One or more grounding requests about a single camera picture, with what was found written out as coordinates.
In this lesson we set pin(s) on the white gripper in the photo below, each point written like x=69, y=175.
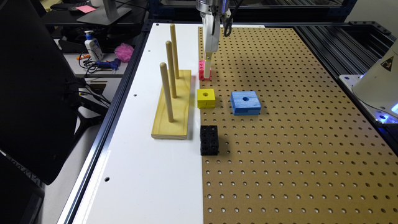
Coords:
x=211, y=34

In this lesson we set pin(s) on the pink cube block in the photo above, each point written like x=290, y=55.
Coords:
x=201, y=68

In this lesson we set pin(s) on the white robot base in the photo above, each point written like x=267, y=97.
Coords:
x=376, y=89

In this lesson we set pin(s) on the middle wooden peg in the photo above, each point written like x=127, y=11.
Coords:
x=170, y=61

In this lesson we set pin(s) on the wooden peg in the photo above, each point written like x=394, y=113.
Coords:
x=166, y=88
x=174, y=49
x=170, y=61

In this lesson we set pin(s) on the yellow block with hole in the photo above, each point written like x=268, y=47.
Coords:
x=205, y=98

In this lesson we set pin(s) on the far wooden peg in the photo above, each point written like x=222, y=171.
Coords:
x=174, y=49

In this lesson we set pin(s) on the near wooden peg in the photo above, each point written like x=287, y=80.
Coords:
x=166, y=88

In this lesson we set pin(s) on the blue block with hole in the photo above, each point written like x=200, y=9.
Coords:
x=245, y=103

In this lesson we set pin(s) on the black cube block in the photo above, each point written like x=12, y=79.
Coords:
x=209, y=143

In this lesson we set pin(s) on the pink bath loofah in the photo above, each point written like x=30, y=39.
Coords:
x=124, y=52

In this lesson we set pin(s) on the wooden peg base board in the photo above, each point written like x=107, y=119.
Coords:
x=162, y=128

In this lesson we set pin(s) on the blue glue gun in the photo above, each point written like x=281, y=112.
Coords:
x=114, y=65

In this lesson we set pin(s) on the silver monitor stand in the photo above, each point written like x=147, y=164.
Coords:
x=106, y=13

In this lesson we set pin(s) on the white lotion pump bottle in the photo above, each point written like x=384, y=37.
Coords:
x=93, y=46

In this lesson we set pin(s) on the orange marker pen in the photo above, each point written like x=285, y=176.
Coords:
x=81, y=57

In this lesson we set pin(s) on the pink sticky note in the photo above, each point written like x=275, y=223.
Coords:
x=86, y=8

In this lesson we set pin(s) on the brown pegboard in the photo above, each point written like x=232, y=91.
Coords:
x=309, y=156

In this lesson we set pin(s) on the black monitor back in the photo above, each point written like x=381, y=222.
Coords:
x=39, y=94

